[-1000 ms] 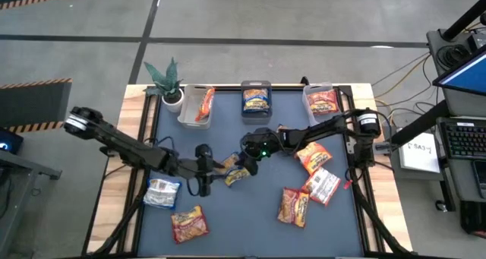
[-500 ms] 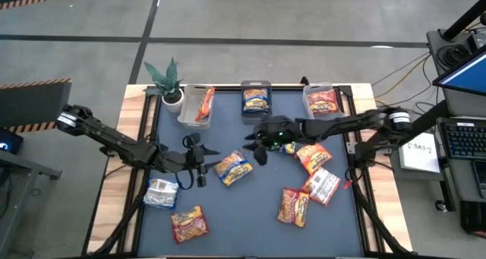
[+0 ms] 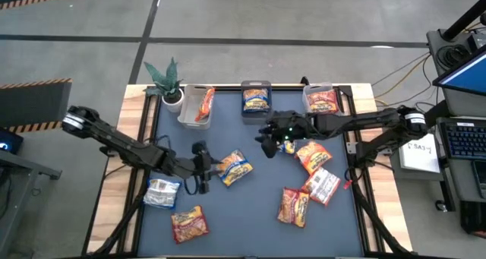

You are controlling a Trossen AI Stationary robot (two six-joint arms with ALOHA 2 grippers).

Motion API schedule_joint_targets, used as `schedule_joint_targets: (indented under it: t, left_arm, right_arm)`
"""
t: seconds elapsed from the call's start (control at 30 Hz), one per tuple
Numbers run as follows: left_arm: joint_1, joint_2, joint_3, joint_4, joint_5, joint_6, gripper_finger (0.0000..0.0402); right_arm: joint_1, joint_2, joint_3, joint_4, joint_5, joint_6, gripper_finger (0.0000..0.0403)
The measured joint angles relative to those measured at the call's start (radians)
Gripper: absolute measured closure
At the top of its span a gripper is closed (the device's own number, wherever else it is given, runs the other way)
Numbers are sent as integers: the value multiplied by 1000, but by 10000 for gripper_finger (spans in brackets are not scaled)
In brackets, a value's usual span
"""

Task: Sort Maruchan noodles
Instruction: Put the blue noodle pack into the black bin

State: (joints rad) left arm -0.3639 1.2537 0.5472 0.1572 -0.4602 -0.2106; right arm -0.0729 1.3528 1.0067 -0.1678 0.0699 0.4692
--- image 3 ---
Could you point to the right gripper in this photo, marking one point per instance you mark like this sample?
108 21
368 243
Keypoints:
300 134

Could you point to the black tablet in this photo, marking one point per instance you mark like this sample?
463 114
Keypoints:
480 179

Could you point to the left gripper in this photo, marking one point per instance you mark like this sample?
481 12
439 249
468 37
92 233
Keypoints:
182 167

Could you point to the grey metal table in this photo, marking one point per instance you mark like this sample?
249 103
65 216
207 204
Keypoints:
15 198

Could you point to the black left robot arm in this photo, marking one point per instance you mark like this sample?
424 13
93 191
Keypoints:
125 147

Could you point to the black clamp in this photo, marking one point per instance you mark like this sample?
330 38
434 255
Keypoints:
304 80

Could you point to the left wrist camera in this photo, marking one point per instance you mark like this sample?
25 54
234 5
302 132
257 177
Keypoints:
199 164

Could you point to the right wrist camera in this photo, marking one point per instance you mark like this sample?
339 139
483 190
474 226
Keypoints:
288 119

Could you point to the grey operator desk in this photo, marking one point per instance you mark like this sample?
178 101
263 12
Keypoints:
461 175

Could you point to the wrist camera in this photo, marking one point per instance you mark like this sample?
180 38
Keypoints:
288 119
199 164

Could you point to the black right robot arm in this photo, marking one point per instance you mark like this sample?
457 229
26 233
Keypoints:
360 122

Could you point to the white plastic bin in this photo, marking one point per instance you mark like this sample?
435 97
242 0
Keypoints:
188 114

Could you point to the black stand pole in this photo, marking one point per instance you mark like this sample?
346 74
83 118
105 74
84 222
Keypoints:
463 21

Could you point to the black aluminium table frame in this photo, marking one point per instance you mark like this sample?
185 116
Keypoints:
228 88

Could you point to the black diagonal frame strut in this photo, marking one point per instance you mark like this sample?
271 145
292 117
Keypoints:
374 213
121 221

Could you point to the hazard-striped black floor mat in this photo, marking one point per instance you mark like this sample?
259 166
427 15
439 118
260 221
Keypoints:
34 105

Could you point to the orange chicken noodle pack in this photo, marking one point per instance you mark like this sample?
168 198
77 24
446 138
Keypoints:
205 105
313 157
322 186

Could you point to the red beef noodle pack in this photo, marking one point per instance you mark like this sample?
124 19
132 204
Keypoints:
322 101
189 225
293 207

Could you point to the black device with blue light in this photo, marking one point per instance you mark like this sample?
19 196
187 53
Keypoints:
13 141

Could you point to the blue-screen monitor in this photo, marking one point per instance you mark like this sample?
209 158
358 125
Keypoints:
467 76

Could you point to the dark side desk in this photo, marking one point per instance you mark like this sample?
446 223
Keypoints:
459 106

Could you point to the black box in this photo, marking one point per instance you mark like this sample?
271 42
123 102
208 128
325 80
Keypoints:
474 217

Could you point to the white plant pot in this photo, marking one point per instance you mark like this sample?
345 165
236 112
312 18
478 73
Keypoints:
172 106

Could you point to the grey plastic bin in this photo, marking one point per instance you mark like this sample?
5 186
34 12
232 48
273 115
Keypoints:
256 118

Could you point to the black keyboard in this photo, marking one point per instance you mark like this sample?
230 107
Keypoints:
469 141

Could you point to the silver metal bracket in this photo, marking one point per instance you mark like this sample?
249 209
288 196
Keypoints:
351 149

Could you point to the clear plastic bin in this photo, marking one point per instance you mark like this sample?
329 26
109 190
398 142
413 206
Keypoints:
319 86

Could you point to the yellow noodle packet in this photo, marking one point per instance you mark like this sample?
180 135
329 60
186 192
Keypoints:
235 168

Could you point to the white paper note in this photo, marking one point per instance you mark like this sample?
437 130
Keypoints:
419 156

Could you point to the green snake plant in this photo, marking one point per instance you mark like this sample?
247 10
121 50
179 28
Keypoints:
167 80

